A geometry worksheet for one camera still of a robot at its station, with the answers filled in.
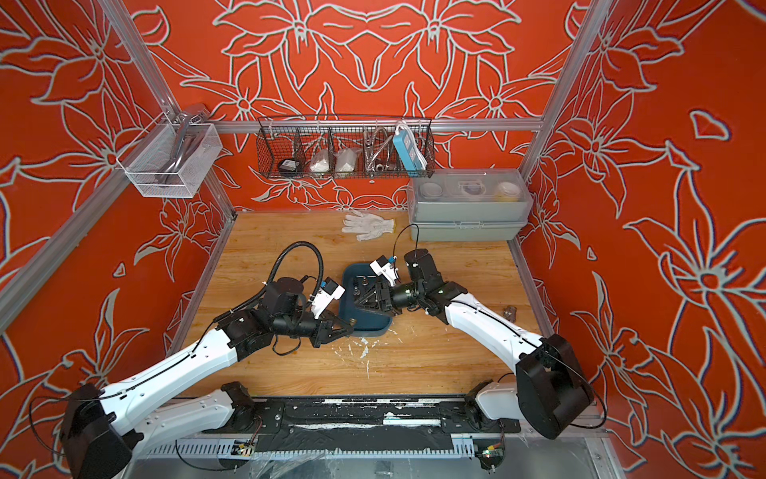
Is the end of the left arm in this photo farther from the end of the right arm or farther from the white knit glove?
the white knit glove

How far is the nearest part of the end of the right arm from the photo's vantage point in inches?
23.8

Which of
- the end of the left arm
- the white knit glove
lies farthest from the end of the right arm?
the white knit glove
